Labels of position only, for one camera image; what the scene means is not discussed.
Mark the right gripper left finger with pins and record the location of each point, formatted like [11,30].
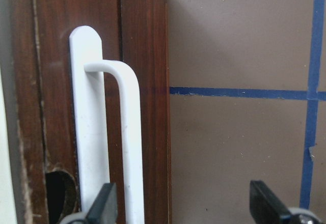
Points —
[105,208]

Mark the wooden drawer with white handle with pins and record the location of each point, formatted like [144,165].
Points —
[102,122]

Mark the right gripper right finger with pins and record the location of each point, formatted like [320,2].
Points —
[265,206]

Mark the dark wooden cabinet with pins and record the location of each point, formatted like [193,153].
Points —
[144,43]

